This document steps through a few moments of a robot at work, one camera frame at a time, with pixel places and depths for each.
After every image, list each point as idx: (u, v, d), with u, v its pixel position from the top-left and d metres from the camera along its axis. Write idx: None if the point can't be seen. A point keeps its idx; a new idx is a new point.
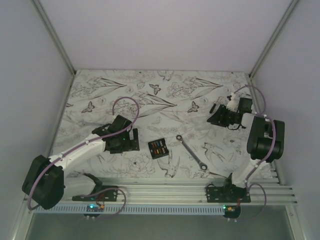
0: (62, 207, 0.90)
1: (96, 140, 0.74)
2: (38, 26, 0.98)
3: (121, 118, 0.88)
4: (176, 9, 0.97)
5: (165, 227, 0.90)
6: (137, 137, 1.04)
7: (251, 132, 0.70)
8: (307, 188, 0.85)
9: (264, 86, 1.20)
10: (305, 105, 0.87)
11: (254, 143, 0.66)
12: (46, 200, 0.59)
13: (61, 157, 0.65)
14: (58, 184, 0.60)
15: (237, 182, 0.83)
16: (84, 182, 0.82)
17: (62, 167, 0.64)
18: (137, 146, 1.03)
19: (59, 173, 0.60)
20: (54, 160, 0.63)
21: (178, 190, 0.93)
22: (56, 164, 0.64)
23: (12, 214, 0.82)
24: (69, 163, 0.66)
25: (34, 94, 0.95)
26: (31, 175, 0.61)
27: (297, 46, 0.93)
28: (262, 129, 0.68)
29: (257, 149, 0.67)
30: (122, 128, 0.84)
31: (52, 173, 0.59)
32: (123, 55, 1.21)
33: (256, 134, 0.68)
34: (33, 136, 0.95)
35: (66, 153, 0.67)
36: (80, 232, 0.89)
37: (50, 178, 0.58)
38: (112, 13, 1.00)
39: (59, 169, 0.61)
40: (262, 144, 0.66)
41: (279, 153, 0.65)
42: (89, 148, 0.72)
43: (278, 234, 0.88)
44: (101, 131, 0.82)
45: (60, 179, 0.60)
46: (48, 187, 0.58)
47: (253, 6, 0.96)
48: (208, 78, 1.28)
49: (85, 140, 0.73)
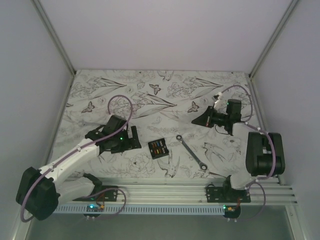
0: (63, 207, 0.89)
1: (88, 145, 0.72)
2: (38, 26, 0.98)
3: (115, 118, 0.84)
4: (175, 9, 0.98)
5: (165, 227, 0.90)
6: (136, 136, 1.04)
7: (249, 150, 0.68)
8: (307, 188, 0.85)
9: (264, 86, 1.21)
10: (305, 105, 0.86)
11: (255, 162, 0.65)
12: (40, 211, 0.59)
13: (52, 168, 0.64)
14: (50, 195, 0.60)
15: (237, 186, 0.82)
16: (82, 184, 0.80)
17: (53, 179, 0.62)
18: (137, 144, 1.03)
19: (50, 185, 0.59)
20: (45, 172, 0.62)
21: (178, 190, 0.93)
22: (47, 176, 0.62)
23: (12, 214, 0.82)
24: (60, 174, 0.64)
25: (33, 94, 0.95)
26: (22, 187, 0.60)
27: (297, 46, 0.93)
28: (260, 145, 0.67)
29: (259, 168, 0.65)
30: (117, 130, 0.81)
31: (42, 185, 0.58)
32: (123, 55, 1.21)
33: (255, 153, 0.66)
34: (32, 136, 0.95)
35: (56, 163, 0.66)
36: (80, 232, 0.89)
37: (41, 191, 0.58)
38: (112, 12, 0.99)
39: (50, 181, 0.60)
40: (264, 162, 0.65)
41: (282, 168, 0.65)
42: (81, 155, 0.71)
43: (278, 234, 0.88)
44: (94, 134, 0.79)
45: (52, 190, 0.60)
46: (40, 200, 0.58)
47: (252, 7, 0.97)
48: (208, 78, 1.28)
49: (77, 146, 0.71)
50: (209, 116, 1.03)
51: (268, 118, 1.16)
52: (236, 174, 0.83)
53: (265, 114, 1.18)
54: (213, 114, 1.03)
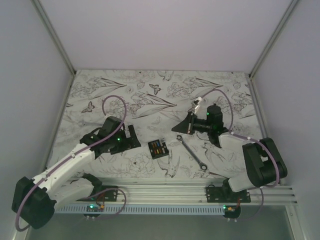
0: (63, 208, 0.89)
1: (82, 151, 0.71)
2: (38, 26, 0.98)
3: (110, 120, 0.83)
4: (175, 9, 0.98)
5: (165, 227, 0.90)
6: (133, 135, 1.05)
7: (249, 163, 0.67)
8: (307, 188, 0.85)
9: (264, 86, 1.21)
10: (305, 105, 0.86)
11: (259, 174, 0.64)
12: (35, 221, 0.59)
13: (45, 177, 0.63)
14: (44, 205, 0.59)
15: (236, 189, 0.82)
16: (80, 187, 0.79)
17: (46, 188, 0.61)
18: (135, 143, 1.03)
19: (43, 196, 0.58)
20: (38, 182, 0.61)
21: (178, 190, 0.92)
22: (40, 186, 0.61)
23: (11, 214, 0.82)
24: (54, 183, 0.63)
25: (33, 94, 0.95)
26: (16, 197, 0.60)
27: (298, 46, 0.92)
28: (257, 155, 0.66)
29: (265, 179, 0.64)
30: (112, 132, 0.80)
31: (36, 195, 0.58)
32: (123, 55, 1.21)
33: (255, 164, 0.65)
34: (32, 136, 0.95)
35: (50, 172, 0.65)
36: (80, 232, 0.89)
37: (35, 201, 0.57)
38: (112, 12, 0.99)
39: (44, 191, 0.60)
40: (268, 170, 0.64)
41: (285, 172, 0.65)
42: (76, 161, 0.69)
43: (278, 234, 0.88)
44: (90, 138, 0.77)
45: (45, 200, 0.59)
46: (34, 210, 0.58)
47: (252, 7, 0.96)
48: (208, 78, 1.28)
49: (71, 153, 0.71)
50: (191, 123, 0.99)
51: (268, 118, 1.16)
52: (237, 177, 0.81)
53: (265, 114, 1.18)
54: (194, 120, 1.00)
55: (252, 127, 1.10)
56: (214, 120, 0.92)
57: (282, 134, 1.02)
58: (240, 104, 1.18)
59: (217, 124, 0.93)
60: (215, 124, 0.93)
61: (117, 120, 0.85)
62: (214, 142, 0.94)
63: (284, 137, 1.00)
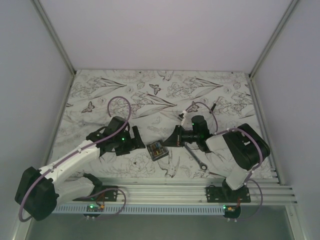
0: (64, 207, 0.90)
1: (89, 147, 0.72)
2: (38, 25, 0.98)
3: (116, 119, 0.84)
4: (175, 8, 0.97)
5: (165, 227, 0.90)
6: (137, 135, 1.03)
7: (234, 150, 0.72)
8: (307, 188, 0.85)
9: (264, 86, 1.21)
10: (305, 105, 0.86)
11: (245, 157, 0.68)
12: (38, 211, 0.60)
13: (52, 169, 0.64)
14: (48, 196, 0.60)
15: (237, 186, 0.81)
16: (82, 185, 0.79)
17: (52, 180, 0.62)
18: (139, 144, 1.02)
19: (49, 186, 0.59)
20: (44, 172, 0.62)
21: (178, 190, 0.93)
22: (47, 176, 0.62)
23: (11, 215, 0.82)
24: (60, 174, 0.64)
25: (33, 94, 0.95)
26: (21, 187, 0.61)
27: (297, 46, 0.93)
28: (238, 140, 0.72)
29: (252, 160, 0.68)
30: (118, 130, 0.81)
31: (41, 186, 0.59)
32: (123, 54, 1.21)
33: (239, 149, 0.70)
34: (32, 136, 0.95)
35: (57, 164, 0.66)
36: (80, 233, 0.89)
37: (40, 191, 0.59)
38: (112, 12, 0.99)
39: (50, 182, 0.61)
40: (252, 151, 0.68)
41: (268, 149, 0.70)
42: (82, 156, 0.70)
43: (278, 234, 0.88)
44: (96, 136, 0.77)
45: (50, 192, 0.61)
46: (39, 200, 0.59)
47: (252, 6, 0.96)
48: (208, 78, 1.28)
49: (78, 148, 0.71)
50: (179, 135, 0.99)
51: (268, 118, 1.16)
52: (233, 174, 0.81)
53: (266, 114, 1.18)
54: (182, 132, 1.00)
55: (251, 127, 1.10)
56: (200, 129, 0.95)
57: (281, 134, 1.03)
58: (240, 104, 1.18)
59: (204, 132, 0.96)
60: (202, 132, 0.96)
61: (123, 119, 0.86)
62: (204, 149, 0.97)
63: (284, 136, 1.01)
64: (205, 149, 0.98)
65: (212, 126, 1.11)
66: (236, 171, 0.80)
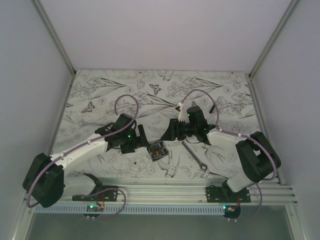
0: (64, 207, 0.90)
1: (98, 139, 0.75)
2: (38, 25, 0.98)
3: (124, 116, 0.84)
4: (175, 8, 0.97)
5: (165, 227, 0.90)
6: (143, 134, 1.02)
7: (246, 162, 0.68)
8: (307, 188, 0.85)
9: (264, 86, 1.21)
10: (305, 104, 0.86)
11: (258, 172, 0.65)
12: (46, 198, 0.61)
13: (62, 156, 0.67)
14: (57, 182, 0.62)
15: (237, 188, 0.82)
16: (84, 181, 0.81)
17: (62, 166, 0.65)
18: (144, 142, 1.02)
19: (59, 173, 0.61)
20: (55, 159, 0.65)
21: (178, 190, 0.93)
22: (57, 162, 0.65)
23: (11, 215, 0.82)
24: (69, 163, 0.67)
25: (34, 93, 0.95)
26: (31, 173, 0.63)
27: (297, 45, 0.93)
28: (252, 153, 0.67)
29: (264, 174, 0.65)
30: (125, 126, 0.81)
31: (52, 171, 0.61)
32: (123, 54, 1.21)
33: (253, 163, 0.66)
34: (32, 135, 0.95)
35: (67, 152, 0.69)
36: (79, 233, 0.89)
37: (50, 176, 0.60)
38: (112, 12, 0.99)
39: (60, 168, 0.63)
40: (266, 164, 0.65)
41: (279, 163, 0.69)
42: (91, 148, 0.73)
43: (278, 234, 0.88)
44: (104, 130, 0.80)
45: (60, 178, 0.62)
46: (48, 186, 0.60)
47: (252, 6, 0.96)
48: (208, 78, 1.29)
49: (87, 139, 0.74)
50: (177, 129, 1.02)
51: (268, 118, 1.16)
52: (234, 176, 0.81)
53: (266, 114, 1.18)
54: (180, 126, 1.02)
55: (251, 127, 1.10)
56: (196, 119, 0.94)
57: (281, 134, 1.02)
58: (240, 104, 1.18)
59: (201, 122, 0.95)
60: (199, 123, 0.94)
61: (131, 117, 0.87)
62: (203, 140, 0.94)
63: (284, 136, 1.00)
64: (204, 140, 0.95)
65: None
66: (238, 174, 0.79)
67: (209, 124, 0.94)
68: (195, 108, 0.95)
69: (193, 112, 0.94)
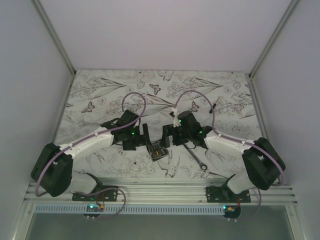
0: (65, 207, 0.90)
1: (105, 133, 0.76)
2: (38, 25, 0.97)
3: (129, 112, 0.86)
4: (175, 8, 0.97)
5: (165, 227, 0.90)
6: (146, 132, 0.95)
7: (253, 172, 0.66)
8: (307, 188, 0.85)
9: (264, 87, 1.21)
10: (305, 104, 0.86)
11: (267, 182, 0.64)
12: (54, 187, 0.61)
13: (71, 146, 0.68)
14: (67, 172, 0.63)
15: (238, 191, 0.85)
16: (86, 179, 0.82)
17: (71, 156, 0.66)
18: (146, 140, 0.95)
19: (68, 161, 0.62)
20: (64, 149, 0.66)
21: (178, 190, 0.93)
22: (66, 152, 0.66)
23: (11, 215, 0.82)
24: (78, 152, 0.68)
25: (34, 93, 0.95)
26: (40, 162, 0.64)
27: (297, 46, 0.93)
28: (260, 162, 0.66)
29: (272, 181, 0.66)
30: (131, 122, 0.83)
31: (62, 160, 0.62)
32: (123, 54, 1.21)
33: (262, 174, 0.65)
34: (32, 135, 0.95)
35: (76, 143, 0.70)
36: (79, 233, 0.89)
37: (60, 165, 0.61)
38: (112, 12, 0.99)
39: (69, 157, 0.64)
40: (273, 172, 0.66)
41: (284, 167, 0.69)
42: (98, 140, 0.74)
43: (278, 234, 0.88)
44: (110, 125, 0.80)
45: (69, 167, 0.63)
46: (57, 175, 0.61)
47: (252, 6, 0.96)
48: (208, 78, 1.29)
49: (94, 132, 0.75)
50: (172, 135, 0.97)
51: (267, 118, 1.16)
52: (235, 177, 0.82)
53: (266, 114, 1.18)
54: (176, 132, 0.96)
55: (251, 127, 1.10)
56: (188, 123, 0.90)
57: (281, 134, 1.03)
58: (240, 104, 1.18)
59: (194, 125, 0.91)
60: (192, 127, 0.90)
61: (136, 114, 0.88)
62: (200, 143, 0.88)
63: (284, 136, 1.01)
64: (200, 144, 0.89)
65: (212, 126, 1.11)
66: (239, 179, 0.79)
67: (202, 127, 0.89)
68: (187, 113, 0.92)
69: (184, 116, 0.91)
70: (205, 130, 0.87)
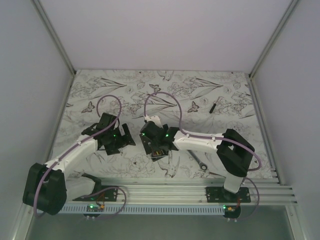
0: (65, 207, 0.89)
1: (88, 139, 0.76)
2: (38, 25, 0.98)
3: (107, 115, 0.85)
4: (175, 8, 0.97)
5: (165, 227, 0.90)
6: (128, 131, 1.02)
7: (230, 164, 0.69)
8: (307, 189, 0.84)
9: (264, 86, 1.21)
10: (305, 104, 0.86)
11: (244, 170, 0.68)
12: (52, 205, 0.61)
13: (58, 161, 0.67)
14: (59, 187, 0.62)
15: (236, 189, 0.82)
16: (84, 182, 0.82)
17: (61, 170, 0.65)
18: (130, 139, 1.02)
19: (60, 176, 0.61)
20: (52, 166, 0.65)
21: (178, 190, 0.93)
22: (54, 168, 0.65)
23: (11, 215, 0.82)
24: (66, 165, 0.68)
25: (33, 94, 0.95)
26: (29, 185, 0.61)
27: (297, 46, 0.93)
28: (233, 153, 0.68)
29: (248, 167, 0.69)
30: (110, 124, 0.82)
31: (52, 177, 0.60)
32: (123, 54, 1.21)
33: (238, 164, 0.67)
34: (32, 135, 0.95)
35: (62, 156, 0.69)
36: (80, 233, 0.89)
37: (51, 183, 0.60)
38: (112, 12, 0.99)
39: (59, 173, 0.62)
40: (247, 159, 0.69)
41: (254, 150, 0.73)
42: (83, 148, 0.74)
43: (278, 234, 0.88)
44: (90, 131, 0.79)
45: (61, 182, 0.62)
46: (51, 193, 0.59)
47: (252, 7, 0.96)
48: (208, 78, 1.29)
49: (77, 141, 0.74)
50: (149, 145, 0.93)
51: (268, 118, 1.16)
52: (226, 178, 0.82)
53: (266, 114, 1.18)
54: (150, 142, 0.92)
55: (252, 127, 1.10)
56: (154, 135, 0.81)
57: (281, 134, 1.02)
58: (240, 104, 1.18)
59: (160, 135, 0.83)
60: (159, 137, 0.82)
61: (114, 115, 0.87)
62: (169, 147, 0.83)
63: (284, 136, 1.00)
64: (170, 147, 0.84)
65: (212, 126, 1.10)
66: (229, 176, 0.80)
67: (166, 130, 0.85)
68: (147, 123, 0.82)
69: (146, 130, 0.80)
70: (171, 132, 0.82)
